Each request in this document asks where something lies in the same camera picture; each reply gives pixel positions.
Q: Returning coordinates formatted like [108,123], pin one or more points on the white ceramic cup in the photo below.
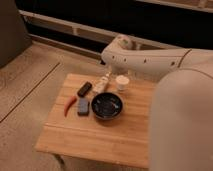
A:
[121,82]

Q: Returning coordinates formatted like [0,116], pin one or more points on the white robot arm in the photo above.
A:
[181,112]

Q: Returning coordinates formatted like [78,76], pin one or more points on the dark ceramic bowl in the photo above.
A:
[106,106]

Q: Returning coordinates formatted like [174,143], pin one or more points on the cream tube bottle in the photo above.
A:
[102,84]

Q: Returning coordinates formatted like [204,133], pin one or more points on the dark brown rectangular block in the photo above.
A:
[84,89]

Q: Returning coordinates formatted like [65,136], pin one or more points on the grey blue sponge block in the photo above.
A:
[83,107]

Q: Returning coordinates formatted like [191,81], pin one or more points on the red chili pepper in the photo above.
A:
[70,102]

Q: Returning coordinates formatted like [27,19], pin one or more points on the wooden side table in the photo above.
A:
[122,140]

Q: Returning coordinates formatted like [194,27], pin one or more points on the white window frame rail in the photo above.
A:
[77,26]

